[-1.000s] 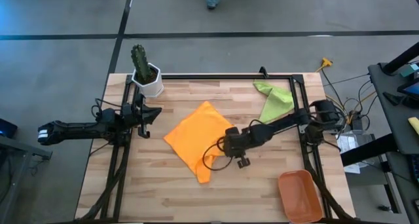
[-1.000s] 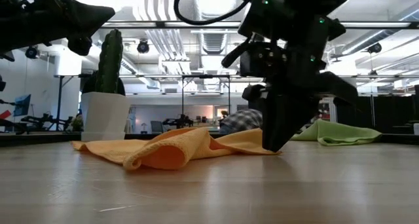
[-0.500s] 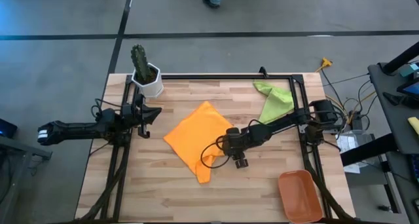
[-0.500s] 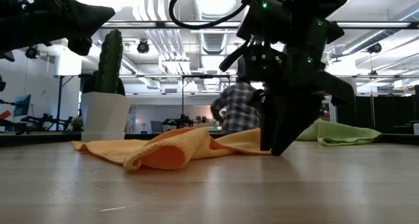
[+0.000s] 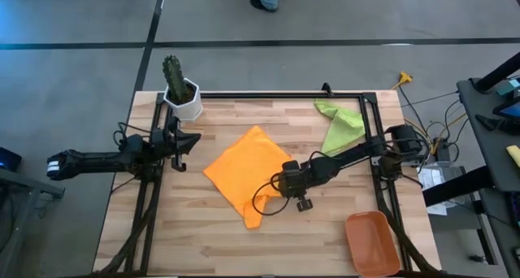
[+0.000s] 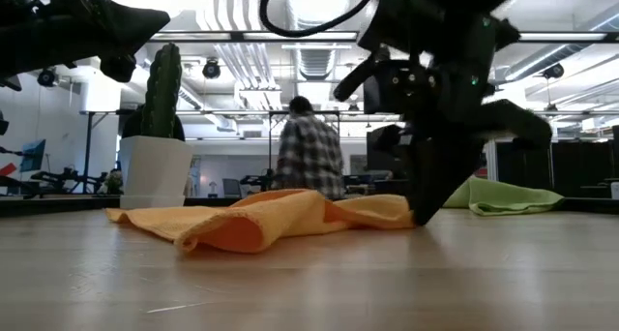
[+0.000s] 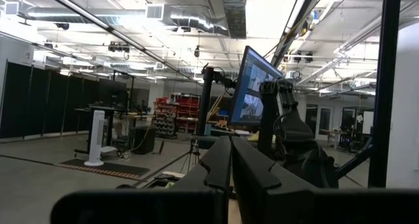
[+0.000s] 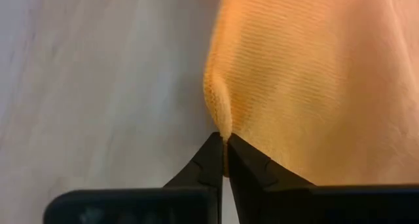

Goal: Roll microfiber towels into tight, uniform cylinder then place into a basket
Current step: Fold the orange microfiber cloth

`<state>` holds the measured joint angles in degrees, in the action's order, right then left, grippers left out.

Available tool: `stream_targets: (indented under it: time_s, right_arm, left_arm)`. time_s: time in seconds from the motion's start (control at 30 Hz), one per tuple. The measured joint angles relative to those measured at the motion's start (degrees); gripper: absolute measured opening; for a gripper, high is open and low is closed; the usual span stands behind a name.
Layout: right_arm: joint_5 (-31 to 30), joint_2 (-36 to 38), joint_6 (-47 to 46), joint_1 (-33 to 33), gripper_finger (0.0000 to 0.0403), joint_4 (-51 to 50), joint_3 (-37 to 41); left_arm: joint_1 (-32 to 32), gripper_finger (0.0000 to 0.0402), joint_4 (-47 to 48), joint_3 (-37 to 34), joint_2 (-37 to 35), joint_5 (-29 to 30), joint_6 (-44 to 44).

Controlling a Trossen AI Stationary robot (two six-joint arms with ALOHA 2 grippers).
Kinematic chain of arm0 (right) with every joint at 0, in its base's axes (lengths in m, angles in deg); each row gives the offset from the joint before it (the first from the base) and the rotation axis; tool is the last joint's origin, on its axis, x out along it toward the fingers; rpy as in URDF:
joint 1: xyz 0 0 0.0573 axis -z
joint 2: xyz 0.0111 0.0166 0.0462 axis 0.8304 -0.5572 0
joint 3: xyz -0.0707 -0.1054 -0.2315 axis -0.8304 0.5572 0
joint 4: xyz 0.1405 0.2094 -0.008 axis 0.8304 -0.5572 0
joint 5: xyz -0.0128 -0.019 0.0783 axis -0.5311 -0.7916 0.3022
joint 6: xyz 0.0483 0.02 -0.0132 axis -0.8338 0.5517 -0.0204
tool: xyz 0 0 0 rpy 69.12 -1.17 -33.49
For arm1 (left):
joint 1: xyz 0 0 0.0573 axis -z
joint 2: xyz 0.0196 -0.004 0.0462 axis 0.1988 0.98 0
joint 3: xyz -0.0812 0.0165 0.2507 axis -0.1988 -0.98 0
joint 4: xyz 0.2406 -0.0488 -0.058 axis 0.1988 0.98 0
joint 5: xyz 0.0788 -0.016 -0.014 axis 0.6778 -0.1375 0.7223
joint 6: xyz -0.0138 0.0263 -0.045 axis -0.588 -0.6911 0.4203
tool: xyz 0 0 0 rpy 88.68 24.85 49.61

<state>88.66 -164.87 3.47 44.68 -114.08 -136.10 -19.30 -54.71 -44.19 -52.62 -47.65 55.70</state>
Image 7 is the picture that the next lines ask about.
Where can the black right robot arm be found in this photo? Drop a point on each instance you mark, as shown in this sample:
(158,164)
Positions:
(294,132)

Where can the black partition panels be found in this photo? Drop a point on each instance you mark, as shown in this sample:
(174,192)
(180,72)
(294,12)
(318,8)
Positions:
(32,99)

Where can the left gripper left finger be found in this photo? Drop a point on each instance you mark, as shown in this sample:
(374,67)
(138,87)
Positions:
(216,171)

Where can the black floor mat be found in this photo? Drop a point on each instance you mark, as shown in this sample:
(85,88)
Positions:
(108,168)

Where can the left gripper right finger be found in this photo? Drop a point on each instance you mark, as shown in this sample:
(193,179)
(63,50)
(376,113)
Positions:
(255,184)

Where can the black box cabinet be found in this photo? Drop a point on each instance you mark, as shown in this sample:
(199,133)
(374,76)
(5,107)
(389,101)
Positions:
(144,140)

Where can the dark monitor on standing desk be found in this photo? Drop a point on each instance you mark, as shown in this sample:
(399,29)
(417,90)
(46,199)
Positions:
(113,93)

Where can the red parts shelf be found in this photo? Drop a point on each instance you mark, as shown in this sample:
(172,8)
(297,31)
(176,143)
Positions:
(183,112)

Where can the black tripod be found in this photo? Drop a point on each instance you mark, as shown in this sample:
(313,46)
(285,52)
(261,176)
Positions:
(190,155)

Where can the black aluminium frame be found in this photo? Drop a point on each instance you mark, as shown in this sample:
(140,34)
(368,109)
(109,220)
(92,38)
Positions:
(384,86)

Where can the yellow cloth item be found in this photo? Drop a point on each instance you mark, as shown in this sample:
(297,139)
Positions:
(253,138)

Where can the black monitor stand pole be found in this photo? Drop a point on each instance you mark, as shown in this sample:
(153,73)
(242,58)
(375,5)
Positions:
(204,103)

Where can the teal box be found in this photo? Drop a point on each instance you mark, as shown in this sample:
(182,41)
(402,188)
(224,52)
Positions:
(207,129)

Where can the computer monitor with blue screen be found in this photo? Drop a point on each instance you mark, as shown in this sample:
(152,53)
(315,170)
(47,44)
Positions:
(248,86)

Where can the silver air duct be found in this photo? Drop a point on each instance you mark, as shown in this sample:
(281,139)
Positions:
(98,16)

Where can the black side desk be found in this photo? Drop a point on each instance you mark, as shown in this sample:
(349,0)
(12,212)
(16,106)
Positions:
(212,140)

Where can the white tower fan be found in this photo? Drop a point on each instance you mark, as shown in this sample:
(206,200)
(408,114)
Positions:
(95,135)

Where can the green microfiber towel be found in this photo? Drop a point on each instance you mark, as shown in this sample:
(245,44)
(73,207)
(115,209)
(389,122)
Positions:
(169,184)

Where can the black standing desk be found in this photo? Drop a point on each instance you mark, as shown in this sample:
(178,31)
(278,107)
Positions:
(101,111)

